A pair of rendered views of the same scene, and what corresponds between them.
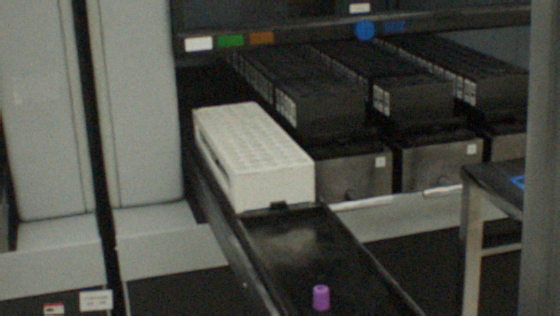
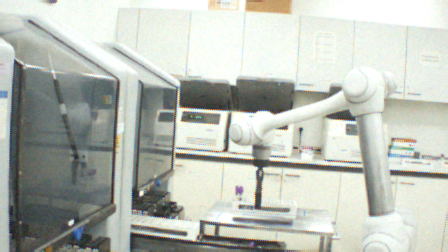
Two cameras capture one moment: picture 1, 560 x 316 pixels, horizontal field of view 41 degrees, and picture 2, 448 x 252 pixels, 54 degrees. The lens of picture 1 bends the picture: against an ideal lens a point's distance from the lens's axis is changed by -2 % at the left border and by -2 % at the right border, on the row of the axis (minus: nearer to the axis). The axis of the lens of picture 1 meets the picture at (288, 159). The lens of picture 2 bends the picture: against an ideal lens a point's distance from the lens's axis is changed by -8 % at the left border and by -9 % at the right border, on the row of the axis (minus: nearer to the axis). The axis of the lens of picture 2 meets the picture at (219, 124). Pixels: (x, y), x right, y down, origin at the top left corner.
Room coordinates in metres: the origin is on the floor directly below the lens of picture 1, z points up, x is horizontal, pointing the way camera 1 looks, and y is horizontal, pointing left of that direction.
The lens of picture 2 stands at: (0.10, 1.64, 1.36)
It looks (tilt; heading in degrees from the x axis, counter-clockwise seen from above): 3 degrees down; 293
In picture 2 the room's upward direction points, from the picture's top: 4 degrees clockwise
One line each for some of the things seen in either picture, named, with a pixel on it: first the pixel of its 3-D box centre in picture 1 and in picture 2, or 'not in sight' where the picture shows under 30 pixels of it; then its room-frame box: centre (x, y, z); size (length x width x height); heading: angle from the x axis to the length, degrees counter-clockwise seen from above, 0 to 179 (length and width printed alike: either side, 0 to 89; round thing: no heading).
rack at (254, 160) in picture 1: (247, 154); (160, 228); (1.00, 0.06, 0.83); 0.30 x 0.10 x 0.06; 16
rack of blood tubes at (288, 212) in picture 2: not in sight; (263, 207); (0.73, -0.42, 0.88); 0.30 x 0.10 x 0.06; 19
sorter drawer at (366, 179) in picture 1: (287, 115); not in sight; (1.36, 0.00, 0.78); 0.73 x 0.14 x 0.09; 16
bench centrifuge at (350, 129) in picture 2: not in sight; (354, 122); (0.63, -2.75, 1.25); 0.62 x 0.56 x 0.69; 105
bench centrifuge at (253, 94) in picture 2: not in sight; (263, 115); (1.45, -2.52, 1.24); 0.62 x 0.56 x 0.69; 106
